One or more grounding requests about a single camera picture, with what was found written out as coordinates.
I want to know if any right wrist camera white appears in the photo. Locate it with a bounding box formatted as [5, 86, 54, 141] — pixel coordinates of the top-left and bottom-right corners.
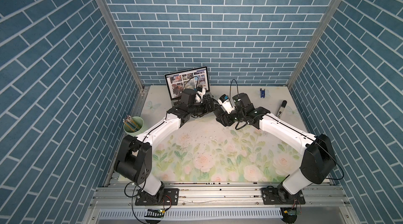
[218, 94, 234, 114]

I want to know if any green pencil cup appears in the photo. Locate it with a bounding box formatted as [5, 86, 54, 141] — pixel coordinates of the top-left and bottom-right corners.
[123, 115, 146, 136]

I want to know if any aluminium rail frame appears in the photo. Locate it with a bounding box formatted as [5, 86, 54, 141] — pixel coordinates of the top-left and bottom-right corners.
[84, 182, 359, 224]

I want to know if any green circuit board left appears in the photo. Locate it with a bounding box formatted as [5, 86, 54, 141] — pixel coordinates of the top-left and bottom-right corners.
[144, 209, 165, 219]

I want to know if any green circuit board right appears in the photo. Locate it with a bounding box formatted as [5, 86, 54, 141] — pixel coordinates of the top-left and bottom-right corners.
[281, 208, 301, 216]

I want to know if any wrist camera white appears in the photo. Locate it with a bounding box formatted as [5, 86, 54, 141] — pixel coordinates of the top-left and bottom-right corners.
[218, 94, 234, 114]
[195, 86, 207, 103]

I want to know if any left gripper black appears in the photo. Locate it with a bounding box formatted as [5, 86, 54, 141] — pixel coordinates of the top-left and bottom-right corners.
[186, 98, 221, 117]

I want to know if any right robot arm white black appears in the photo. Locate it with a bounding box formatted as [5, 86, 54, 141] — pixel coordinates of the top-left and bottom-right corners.
[214, 93, 338, 205]

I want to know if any green circuit board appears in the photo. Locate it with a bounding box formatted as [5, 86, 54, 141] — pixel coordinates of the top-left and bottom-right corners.
[281, 208, 301, 216]
[144, 209, 165, 219]

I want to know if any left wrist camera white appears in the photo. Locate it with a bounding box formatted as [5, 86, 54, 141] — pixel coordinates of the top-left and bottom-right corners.
[195, 86, 207, 103]

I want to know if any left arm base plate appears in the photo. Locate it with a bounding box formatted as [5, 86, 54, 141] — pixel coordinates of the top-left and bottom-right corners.
[135, 188, 179, 207]

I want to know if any floral table mat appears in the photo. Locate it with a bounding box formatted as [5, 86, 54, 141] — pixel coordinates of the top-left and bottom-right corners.
[140, 85, 307, 182]

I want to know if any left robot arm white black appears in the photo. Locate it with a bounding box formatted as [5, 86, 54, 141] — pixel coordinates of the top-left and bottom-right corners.
[114, 88, 216, 202]

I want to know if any blue binder clip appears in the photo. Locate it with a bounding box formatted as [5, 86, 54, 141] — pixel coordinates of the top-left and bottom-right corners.
[260, 88, 266, 99]

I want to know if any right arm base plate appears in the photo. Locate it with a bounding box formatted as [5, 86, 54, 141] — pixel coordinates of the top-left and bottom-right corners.
[261, 186, 305, 205]

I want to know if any silver laptop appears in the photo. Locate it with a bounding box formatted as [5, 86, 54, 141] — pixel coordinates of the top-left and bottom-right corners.
[164, 66, 218, 118]

